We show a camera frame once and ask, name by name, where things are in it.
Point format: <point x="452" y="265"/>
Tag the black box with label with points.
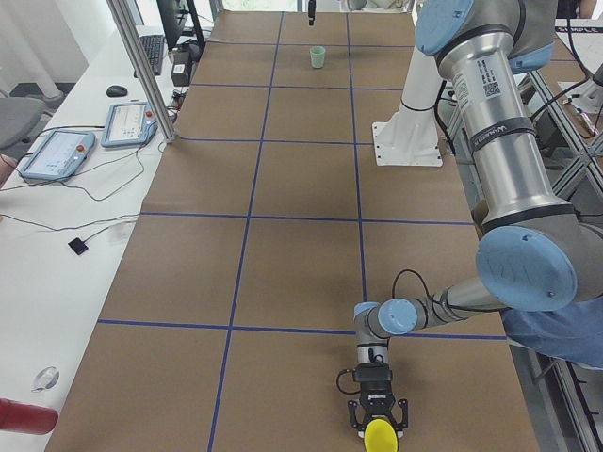
<point x="181" y="68"/>

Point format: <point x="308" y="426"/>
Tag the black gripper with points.
<point x="377" y="391"/>

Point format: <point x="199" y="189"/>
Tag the black computer mouse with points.
<point x="116" y="91"/>

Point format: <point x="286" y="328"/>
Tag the black keyboard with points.
<point x="154" y="47"/>

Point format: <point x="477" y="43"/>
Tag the red cylinder bottle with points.
<point x="24" y="418"/>

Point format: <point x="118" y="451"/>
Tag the blue teach pendant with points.
<point x="59" y="156"/>
<point x="129" y="124"/>

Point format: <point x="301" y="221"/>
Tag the far blue teach pendant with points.
<point x="129" y="124"/>

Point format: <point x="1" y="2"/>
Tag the near blue teach pendant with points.
<point x="59" y="156"/>

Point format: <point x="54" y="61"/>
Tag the small black square pad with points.
<point x="78" y="246"/>

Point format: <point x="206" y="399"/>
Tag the green plastic cup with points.
<point x="317" y="56"/>

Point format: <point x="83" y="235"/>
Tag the aluminium frame post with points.
<point x="124" y="21"/>

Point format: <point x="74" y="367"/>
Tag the grey office chair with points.
<point x="24" y="112"/>

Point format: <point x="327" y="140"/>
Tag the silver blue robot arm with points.
<point x="538" y="266"/>

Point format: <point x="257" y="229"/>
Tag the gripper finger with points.
<point x="311" y="12"/>

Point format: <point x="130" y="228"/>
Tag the brown paper table mat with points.
<point x="230" y="316"/>

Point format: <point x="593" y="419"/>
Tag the black computer monitor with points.
<point x="174" y="15"/>

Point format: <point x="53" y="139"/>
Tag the person in blue hoodie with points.
<point x="572" y="333"/>

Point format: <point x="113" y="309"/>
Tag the yellow plastic cup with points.
<point x="380" y="436"/>

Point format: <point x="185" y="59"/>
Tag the clear plastic wrapper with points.
<point x="45" y="379"/>

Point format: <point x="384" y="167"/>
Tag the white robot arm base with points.
<point x="410" y="138"/>

